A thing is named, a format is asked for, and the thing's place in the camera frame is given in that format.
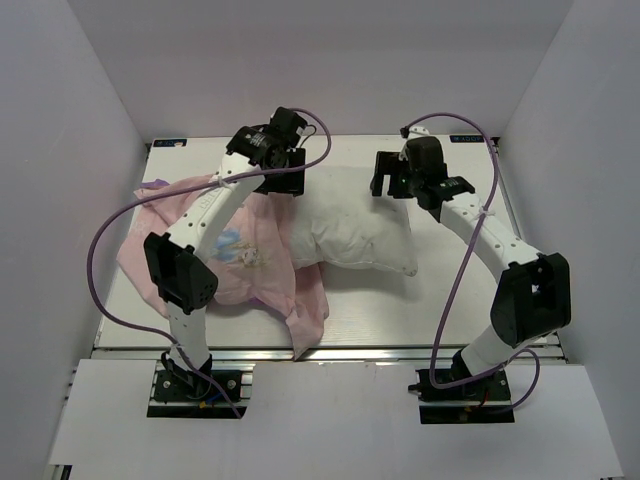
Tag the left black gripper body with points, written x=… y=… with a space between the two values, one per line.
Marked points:
x=286 y=182

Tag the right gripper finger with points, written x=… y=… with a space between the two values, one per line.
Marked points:
x=390 y=163
x=384 y=184

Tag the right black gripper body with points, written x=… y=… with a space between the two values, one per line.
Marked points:
x=409 y=184

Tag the white pillow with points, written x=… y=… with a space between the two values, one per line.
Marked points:
x=338 y=221

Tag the pink and purple Frozen pillowcase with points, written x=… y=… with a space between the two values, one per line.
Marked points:
x=251 y=258

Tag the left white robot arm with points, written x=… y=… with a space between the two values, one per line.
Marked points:
x=265 y=158

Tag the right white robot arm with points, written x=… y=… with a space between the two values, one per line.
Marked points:
x=533 y=296

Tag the blue label sticker right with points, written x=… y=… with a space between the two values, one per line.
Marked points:
x=466 y=138

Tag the blue label sticker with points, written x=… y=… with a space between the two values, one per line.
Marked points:
x=466 y=138
x=169 y=143

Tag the blue label sticker left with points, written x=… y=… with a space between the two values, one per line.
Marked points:
x=169 y=143

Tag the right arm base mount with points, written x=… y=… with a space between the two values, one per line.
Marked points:
x=484 y=401

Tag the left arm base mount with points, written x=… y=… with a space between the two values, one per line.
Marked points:
x=181 y=394

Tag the aluminium table front rail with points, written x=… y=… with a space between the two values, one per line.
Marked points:
x=546 y=352

